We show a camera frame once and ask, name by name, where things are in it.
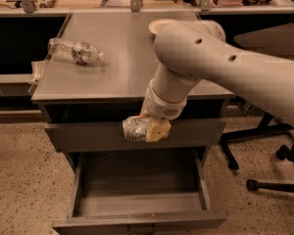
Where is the clear plastic side holder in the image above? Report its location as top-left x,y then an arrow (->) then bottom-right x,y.
27,61 -> 47,96

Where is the white bowl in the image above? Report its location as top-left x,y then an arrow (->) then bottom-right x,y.
148,19 -> 175,35

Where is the black folding side table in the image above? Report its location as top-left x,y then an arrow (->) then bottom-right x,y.
219,23 -> 294,170

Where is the black office chair base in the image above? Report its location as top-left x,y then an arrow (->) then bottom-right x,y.
246,143 -> 294,194

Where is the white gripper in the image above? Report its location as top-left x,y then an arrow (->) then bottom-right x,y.
140,82 -> 187,142

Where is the grey drawer cabinet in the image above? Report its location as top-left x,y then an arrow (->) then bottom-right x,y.
30,11 -> 236,168

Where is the crushed 7up can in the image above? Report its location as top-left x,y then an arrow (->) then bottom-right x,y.
122,116 -> 152,141

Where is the grey open middle drawer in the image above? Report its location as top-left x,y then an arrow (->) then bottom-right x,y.
53,148 -> 226,235

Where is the clear plastic water bottle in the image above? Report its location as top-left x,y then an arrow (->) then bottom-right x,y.
48,38 -> 104,65

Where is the grey upper drawer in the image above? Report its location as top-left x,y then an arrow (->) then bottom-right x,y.
45,118 -> 225,152

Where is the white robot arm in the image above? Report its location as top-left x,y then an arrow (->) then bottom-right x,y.
145,21 -> 294,128

